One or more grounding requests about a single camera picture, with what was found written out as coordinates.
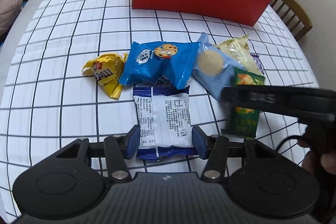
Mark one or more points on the purple candy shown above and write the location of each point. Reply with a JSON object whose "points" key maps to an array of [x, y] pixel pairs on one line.
{"points": [[258, 62]]}

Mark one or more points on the wooden chair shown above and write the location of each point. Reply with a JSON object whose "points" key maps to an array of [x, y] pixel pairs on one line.
{"points": [[293, 16]]}

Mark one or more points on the yellow candy wrapper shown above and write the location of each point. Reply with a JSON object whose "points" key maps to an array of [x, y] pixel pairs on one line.
{"points": [[107, 70]]}

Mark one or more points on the white grid tablecloth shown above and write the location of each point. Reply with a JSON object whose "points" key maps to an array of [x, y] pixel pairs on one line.
{"points": [[46, 100]]}

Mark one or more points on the right hand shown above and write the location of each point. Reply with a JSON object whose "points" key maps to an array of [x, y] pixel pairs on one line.
{"points": [[327, 161]]}

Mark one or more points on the light blue biscuit packet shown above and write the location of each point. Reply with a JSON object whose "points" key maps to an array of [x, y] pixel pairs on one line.
{"points": [[214, 69]]}

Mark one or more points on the blue cookie snack packet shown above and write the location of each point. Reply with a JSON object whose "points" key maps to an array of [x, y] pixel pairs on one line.
{"points": [[155, 62]]}

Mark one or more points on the white blue snack packet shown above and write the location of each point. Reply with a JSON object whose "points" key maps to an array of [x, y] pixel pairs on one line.
{"points": [[164, 122]]}

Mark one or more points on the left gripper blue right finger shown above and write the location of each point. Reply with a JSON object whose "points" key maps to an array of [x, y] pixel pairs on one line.
{"points": [[201, 142]]}

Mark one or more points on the pale green snack packet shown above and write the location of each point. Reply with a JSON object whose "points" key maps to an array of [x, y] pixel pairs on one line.
{"points": [[238, 49]]}

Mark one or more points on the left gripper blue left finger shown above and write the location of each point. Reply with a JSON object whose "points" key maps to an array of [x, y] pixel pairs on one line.
{"points": [[131, 142]]}

